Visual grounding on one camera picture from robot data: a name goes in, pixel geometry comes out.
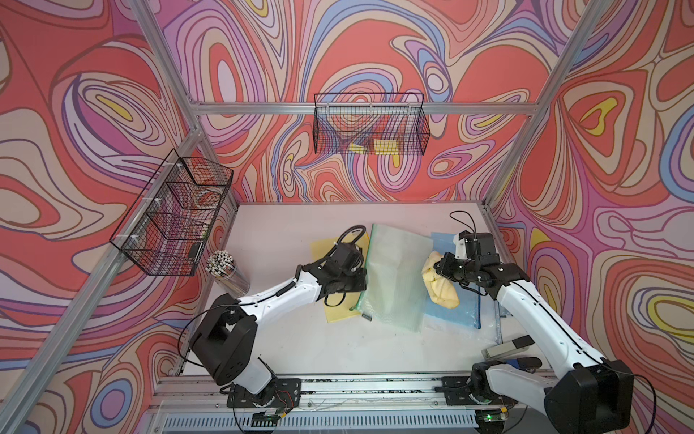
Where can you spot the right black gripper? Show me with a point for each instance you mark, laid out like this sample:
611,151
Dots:
444,267

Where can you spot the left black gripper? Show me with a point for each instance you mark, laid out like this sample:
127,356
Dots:
362,279

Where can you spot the yellow wiping cloth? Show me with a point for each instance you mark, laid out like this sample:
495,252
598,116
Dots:
441,291

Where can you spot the white blue-zip document bag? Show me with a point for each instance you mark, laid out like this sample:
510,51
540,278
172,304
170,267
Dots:
500,313

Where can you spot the green zip document bag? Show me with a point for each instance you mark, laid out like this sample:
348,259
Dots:
395,294

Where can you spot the light blue mesh document bag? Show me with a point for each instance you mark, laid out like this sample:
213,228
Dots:
444,242

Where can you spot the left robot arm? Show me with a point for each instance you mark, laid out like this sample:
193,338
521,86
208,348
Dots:
224,340

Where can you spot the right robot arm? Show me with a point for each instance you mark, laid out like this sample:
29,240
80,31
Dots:
589,393

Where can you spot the yellow document bag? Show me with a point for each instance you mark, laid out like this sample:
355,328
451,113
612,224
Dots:
348,308

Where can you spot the grey stapler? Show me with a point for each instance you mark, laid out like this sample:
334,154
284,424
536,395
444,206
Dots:
511,352

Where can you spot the clear pencil holder cup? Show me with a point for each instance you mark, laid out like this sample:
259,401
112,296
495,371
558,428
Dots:
222,266

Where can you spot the yellow sponge in basket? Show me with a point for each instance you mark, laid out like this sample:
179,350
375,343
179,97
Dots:
379,147

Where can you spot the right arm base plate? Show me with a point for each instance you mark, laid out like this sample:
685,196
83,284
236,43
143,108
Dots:
455,390

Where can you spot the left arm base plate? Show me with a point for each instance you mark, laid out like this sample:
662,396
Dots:
281,393

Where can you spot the black wire basket back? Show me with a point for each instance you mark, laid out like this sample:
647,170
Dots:
343,118

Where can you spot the black wire basket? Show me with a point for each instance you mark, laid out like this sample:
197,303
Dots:
343,118
165,232

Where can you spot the black wire basket left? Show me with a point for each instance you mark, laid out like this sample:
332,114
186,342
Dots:
165,232

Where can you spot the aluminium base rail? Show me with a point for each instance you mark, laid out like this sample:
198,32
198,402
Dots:
338,403

